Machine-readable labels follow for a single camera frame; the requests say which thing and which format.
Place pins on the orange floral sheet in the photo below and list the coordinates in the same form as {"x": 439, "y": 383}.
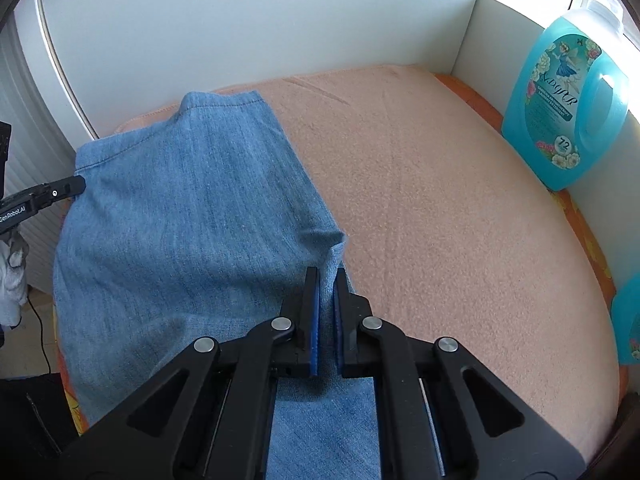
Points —
{"x": 592, "y": 250}

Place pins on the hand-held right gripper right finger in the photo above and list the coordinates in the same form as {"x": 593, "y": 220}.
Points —
{"x": 339, "y": 340}

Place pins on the dark object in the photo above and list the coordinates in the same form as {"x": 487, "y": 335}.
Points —
{"x": 30, "y": 410}

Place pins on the blue detergent bottle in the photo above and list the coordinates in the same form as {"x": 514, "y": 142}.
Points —
{"x": 550, "y": 110}
{"x": 629, "y": 320}

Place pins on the person's left hand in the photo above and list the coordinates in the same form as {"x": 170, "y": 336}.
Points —
{"x": 11, "y": 280}

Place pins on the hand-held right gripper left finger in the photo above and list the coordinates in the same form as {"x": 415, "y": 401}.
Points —
{"x": 314, "y": 332}

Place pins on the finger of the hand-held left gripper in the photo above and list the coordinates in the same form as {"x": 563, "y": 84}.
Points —
{"x": 45, "y": 194}

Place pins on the pink towel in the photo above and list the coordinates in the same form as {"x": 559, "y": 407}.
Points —
{"x": 440, "y": 220}

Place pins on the blue denim pants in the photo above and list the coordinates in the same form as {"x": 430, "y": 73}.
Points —
{"x": 190, "y": 220}

